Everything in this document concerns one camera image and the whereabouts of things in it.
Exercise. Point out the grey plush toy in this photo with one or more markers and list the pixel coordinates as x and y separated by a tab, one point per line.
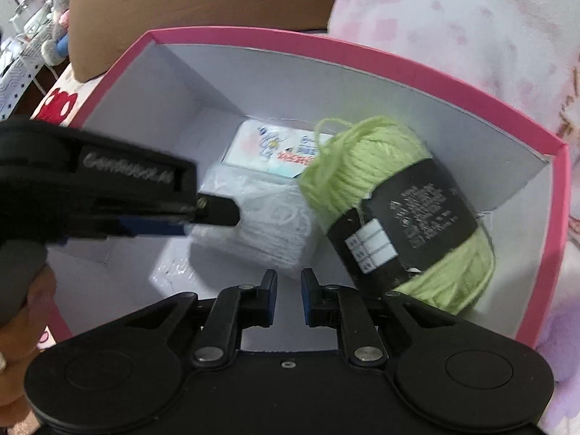
56	9

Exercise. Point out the purple plush toy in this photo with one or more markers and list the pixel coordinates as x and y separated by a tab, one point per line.
564	349

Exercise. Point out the table with patterned tablecloth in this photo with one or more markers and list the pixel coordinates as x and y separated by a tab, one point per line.
18	81

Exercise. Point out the pink printed blanket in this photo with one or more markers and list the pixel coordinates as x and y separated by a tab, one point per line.
453	31

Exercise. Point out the green yarn ball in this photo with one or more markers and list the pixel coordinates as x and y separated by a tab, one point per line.
362	163

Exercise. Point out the printed tissue pack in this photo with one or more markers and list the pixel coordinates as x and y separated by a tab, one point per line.
267	145

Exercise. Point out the person's left hand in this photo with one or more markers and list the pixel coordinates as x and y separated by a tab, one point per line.
27	340

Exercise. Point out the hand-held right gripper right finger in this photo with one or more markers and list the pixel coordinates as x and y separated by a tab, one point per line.
309	297

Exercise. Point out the white face mask pack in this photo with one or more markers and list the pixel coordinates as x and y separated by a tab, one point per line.
267	226

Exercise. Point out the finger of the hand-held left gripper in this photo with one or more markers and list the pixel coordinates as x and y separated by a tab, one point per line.
154	227
220	210

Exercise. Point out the brown pillow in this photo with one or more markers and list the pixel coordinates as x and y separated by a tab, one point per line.
204	13

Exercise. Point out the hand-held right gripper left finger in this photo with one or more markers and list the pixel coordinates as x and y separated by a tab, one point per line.
271	294

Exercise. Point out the pink cardboard box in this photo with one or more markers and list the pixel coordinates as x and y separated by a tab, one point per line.
190	81

